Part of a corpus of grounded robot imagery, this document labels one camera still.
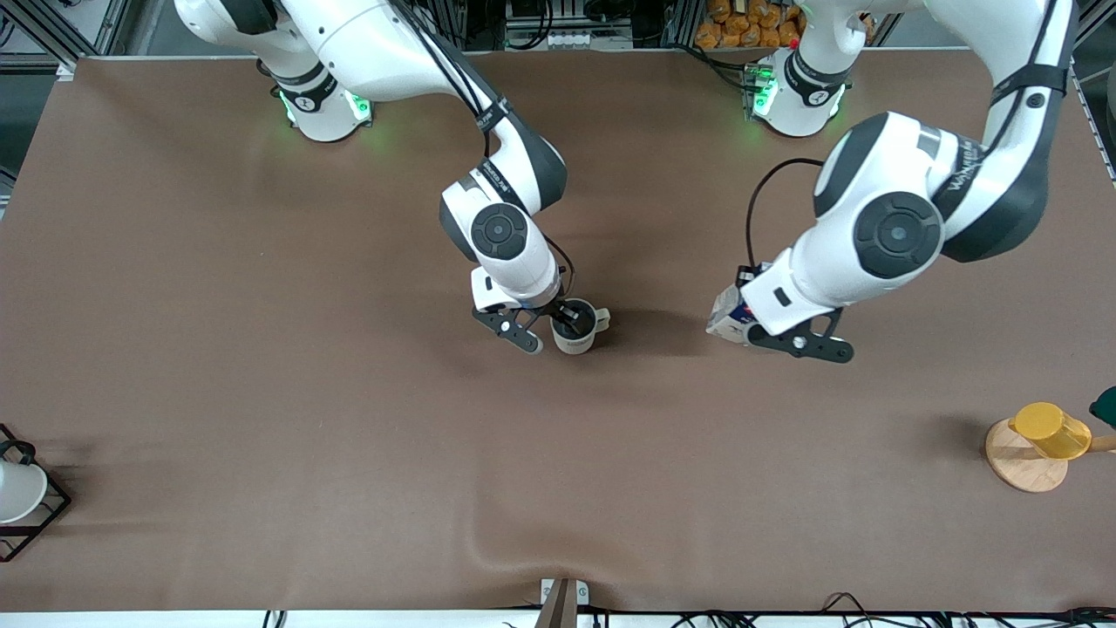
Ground beige ceramic mug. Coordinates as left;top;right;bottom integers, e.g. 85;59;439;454
549;297;612;356

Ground blue milk carton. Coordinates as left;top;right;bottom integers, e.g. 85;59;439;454
705;282;761;347

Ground round wooden cup stand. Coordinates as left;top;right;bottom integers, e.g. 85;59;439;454
985;417;1116;495

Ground yellow plastic cup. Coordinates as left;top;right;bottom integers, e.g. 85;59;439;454
1009;402;1093;461

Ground brown table mat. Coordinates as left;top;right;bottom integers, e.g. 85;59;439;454
0;48;1116;616

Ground metal table clamp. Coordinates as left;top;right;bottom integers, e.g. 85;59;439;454
534;577;591;628

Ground bag of orange snacks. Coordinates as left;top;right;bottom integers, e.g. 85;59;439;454
694;0;809;51

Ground aluminium frame profile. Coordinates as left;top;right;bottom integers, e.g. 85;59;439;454
1068;0;1116;71
0;0;133;81

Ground black wire rack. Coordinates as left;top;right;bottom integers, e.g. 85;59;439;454
0;423;73;563

